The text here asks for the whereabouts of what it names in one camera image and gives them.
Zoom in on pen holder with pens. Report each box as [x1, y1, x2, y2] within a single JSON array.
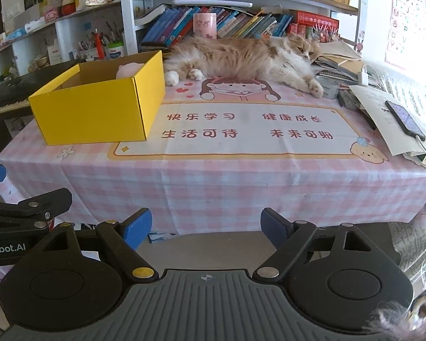
[[78, 22, 124, 61]]

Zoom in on black smartphone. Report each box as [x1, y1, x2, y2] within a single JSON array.
[[385, 100, 426, 142]]

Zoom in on long-haired orange white cat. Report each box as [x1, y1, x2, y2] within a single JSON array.
[[163, 34, 324, 99]]

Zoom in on pink printed cup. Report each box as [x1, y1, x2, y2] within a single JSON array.
[[193, 13, 217, 39]]

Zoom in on pink checkered tablecloth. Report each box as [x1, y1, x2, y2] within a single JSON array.
[[0, 80, 426, 235]]

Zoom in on red thick dictionary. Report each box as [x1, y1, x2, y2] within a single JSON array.
[[289, 10, 339, 37]]

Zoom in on yellow cardboard box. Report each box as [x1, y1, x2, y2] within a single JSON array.
[[29, 51, 165, 145]]

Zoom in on red white small doll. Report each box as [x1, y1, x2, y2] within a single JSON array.
[[61, 0, 76, 16]]

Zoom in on white green lidded jar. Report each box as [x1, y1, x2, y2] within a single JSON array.
[[107, 41, 126, 59]]

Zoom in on pink plush toy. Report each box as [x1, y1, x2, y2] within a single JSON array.
[[116, 63, 144, 79]]

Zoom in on black electronic keyboard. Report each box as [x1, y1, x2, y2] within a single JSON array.
[[0, 59, 83, 121]]

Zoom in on white bookshelf frame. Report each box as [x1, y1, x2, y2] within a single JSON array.
[[0, 0, 367, 76]]

